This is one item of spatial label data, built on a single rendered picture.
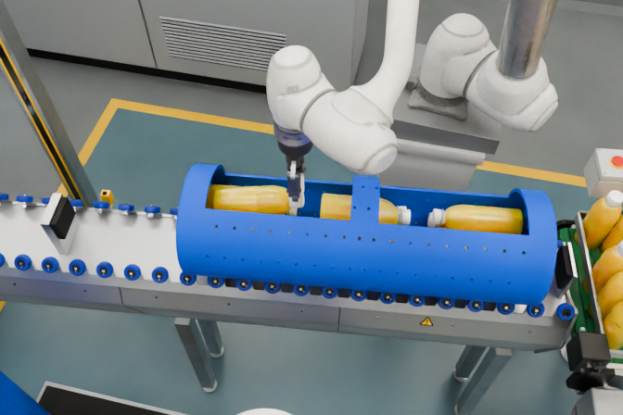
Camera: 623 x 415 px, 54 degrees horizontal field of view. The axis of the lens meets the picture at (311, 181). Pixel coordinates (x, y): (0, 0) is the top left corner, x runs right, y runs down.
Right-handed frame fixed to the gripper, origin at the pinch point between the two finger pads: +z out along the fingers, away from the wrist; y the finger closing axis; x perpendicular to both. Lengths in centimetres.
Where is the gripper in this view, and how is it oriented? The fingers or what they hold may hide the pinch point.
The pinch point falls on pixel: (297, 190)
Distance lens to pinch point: 142.9
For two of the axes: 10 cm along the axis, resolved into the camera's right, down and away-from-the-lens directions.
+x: 10.0, 0.8, -0.6
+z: 0.0, 6.0, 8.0
